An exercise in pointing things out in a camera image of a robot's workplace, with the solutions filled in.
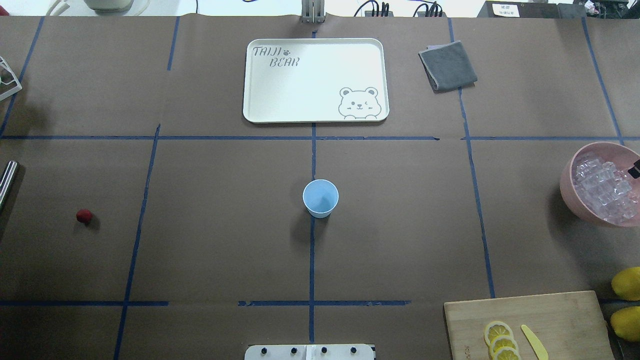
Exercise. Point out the white wire cup rack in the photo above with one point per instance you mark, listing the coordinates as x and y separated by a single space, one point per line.
9 82

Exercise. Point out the pile of clear ice cubes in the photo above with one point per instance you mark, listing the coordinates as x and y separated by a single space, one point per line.
606 190

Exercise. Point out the pink bowl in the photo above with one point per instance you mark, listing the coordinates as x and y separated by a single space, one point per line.
620 156

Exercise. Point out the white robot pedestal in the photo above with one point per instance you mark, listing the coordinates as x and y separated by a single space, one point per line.
345 351

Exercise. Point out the yellow plastic knife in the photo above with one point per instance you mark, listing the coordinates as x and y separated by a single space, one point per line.
536 345

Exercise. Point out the red strawberry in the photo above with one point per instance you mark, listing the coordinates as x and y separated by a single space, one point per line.
84 216

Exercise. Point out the lemon slices row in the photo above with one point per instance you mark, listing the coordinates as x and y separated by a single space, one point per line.
500 341

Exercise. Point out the white bear tray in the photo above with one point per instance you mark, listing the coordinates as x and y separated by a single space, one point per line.
315 80

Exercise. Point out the yellow lemon right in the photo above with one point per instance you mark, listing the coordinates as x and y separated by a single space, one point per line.
626 284

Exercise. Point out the light blue cup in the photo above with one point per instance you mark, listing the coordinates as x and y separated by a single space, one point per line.
320 198

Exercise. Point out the steel muddler black tip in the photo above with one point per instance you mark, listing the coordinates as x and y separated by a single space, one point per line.
8 176

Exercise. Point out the bamboo cutting board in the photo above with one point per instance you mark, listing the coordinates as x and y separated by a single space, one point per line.
570 325

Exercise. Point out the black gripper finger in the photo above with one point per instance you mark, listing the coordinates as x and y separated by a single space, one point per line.
634 171

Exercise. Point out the grey folded cloth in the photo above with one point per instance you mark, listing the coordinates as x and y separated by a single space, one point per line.
448 66

